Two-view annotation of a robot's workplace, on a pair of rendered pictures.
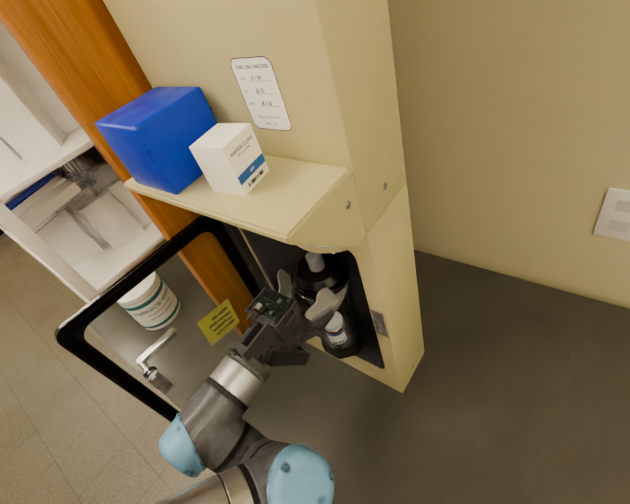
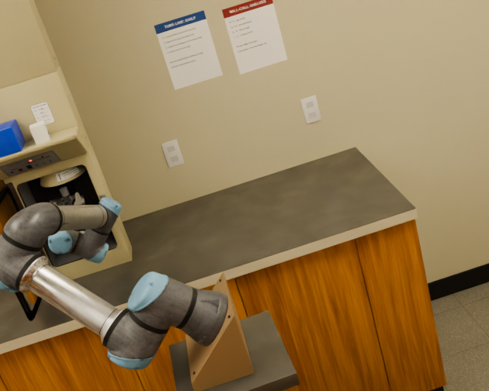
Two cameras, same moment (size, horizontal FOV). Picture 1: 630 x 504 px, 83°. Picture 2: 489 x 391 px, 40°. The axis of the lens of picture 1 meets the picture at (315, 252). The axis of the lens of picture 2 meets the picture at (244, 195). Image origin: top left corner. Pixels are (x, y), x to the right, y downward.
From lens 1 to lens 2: 213 cm
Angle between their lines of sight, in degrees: 47
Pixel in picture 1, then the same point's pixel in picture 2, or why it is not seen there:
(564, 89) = (124, 112)
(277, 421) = not seen: hidden behind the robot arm
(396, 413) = (133, 264)
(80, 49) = not seen: outside the picture
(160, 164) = (17, 139)
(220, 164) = (42, 130)
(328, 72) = (67, 99)
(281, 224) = (71, 135)
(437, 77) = not seen: hidden behind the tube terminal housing
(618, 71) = (136, 102)
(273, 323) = (66, 201)
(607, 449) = (213, 224)
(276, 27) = (50, 92)
